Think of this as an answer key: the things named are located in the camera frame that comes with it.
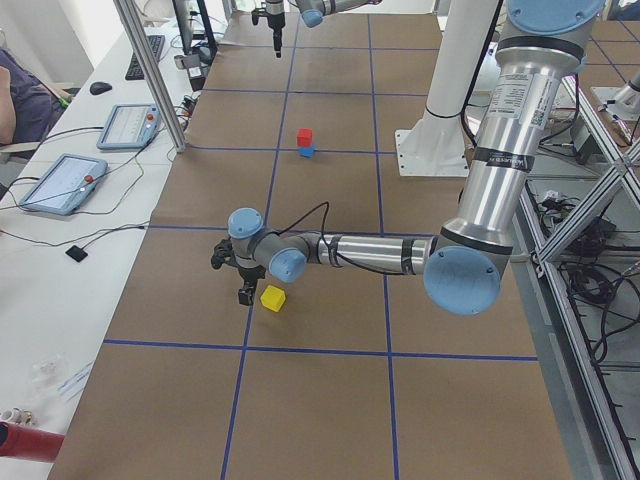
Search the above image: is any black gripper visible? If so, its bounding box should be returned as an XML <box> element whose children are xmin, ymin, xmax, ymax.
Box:
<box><xmin>210</xmin><ymin>238</ymin><xmax>265</xmax><ymax>306</ymax></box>
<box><xmin>251</xmin><ymin>0</ymin><xmax>286</xmax><ymax>58</ymax></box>

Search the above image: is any yellow cube block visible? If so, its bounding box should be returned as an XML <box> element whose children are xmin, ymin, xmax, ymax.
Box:
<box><xmin>260</xmin><ymin>285</ymin><xmax>286</xmax><ymax>312</ymax></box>

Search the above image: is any red cube block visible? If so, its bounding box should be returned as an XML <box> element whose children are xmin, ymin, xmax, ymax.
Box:
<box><xmin>296</xmin><ymin>128</ymin><xmax>313</xmax><ymax>148</ymax></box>

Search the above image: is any blue cube block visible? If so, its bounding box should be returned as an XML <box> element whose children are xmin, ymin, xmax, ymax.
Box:
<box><xmin>298</xmin><ymin>144</ymin><xmax>316</xmax><ymax>158</ymax></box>

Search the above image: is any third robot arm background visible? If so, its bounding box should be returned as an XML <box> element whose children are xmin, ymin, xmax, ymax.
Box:
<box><xmin>591</xmin><ymin>72</ymin><xmax>639</xmax><ymax>122</ymax></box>

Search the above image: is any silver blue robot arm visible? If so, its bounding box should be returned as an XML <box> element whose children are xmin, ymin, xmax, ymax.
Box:
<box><xmin>251</xmin><ymin>0</ymin><xmax>379</xmax><ymax>58</ymax></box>
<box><xmin>211</xmin><ymin>1</ymin><xmax>602</xmax><ymax>315</ymax></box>

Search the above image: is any black keyboard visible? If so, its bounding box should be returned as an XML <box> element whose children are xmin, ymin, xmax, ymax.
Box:
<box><xmin>124</xmin><ymin>34</ymin><xmax>166</xmax><ymax>82</ymax></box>

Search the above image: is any small black square pad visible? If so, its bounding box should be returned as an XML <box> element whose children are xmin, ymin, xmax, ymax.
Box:
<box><xmin>65</xmin><ymin>245</ymin><xmax>88</xmax><ymax>263</ymax></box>

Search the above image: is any far blue teach pendant tablet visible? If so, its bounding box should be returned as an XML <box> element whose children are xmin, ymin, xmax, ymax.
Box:
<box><xmin>96</xmin><ymin>104</ymin><xmax>161</xmax><ymax>151</ymax></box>

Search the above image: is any blue teach pendant tablet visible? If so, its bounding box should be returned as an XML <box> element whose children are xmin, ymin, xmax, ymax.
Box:
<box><xmin>18</xmin><ymin>154</ymin><xmax>108</xmax><ymax>216</ymax></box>
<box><xmin>96</xmin><ymin>104</ymin><xmax>161</xmax><ymax>151</ymax></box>

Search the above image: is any black computer mouse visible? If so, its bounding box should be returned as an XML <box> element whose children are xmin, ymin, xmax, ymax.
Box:
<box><xmin>89</xmin><ymin>81</ymin><xmax>113</xmax><ymax>96</ymax></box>

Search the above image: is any near blue teach pendant tablet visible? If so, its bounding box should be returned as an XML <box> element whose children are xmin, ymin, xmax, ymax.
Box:
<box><xmin>18</xmin><ymin>154</ymin><xmax>108</xmax><ymax>216</ymax></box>

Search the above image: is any seated person in navy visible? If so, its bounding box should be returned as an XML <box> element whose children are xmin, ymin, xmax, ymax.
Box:
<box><xmin>1</xmin><ymin>48</ymin><xmax>72</xmax><ymax>146</ymax></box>

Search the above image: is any red cylinder bottle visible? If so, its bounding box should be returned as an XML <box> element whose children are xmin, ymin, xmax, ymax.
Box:
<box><xmin>1</xmin><ymin>422</ymin><xmax>65</xmax><ymax>463</ymax></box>

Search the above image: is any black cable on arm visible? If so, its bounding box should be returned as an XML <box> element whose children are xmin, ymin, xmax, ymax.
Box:
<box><xmin>277</xmin><ymin>201</ymin><xmax>426</xmax><ymax>276</ymax></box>

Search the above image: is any aluminium frame post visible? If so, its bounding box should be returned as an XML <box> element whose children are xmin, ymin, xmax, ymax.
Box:
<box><xmin>113</xmin><ymin>0</ymin><xmax>186</xmax><ymax>153</ymax></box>

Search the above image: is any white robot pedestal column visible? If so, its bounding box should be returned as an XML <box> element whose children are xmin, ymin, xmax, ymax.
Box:
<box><xmin>395</xmin><ymin>0</ymin><xmax>501</xmax><ymax>177</ymax></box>

